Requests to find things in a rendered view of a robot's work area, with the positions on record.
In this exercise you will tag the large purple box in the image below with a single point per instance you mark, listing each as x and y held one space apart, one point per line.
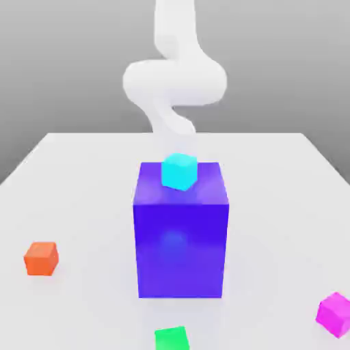
180 246

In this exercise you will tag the small orange cube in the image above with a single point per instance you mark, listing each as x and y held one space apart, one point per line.
41 259

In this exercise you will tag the small green cube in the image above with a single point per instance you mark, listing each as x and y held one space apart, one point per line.
171 339

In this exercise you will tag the small cyan cube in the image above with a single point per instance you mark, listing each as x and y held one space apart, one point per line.
179 172

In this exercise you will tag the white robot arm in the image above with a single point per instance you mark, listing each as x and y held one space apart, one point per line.
175 79

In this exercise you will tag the small magenta cube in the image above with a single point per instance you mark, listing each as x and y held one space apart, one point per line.
335 314

